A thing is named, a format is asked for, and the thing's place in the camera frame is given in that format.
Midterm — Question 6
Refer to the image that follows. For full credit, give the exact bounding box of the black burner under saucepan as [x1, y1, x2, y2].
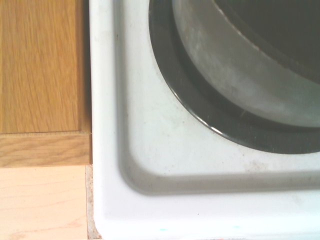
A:
[148, 0, 320, 155]

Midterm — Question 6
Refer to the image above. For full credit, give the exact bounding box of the white electric stove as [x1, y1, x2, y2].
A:
[88, 0, 320, 240]

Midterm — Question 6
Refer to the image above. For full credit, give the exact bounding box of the dark saucepan with steel handle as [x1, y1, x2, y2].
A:
[171, 0, 320, 129]

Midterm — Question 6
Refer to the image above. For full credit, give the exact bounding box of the wooden butcher block board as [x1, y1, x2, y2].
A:
[0, 0, 94, 169]

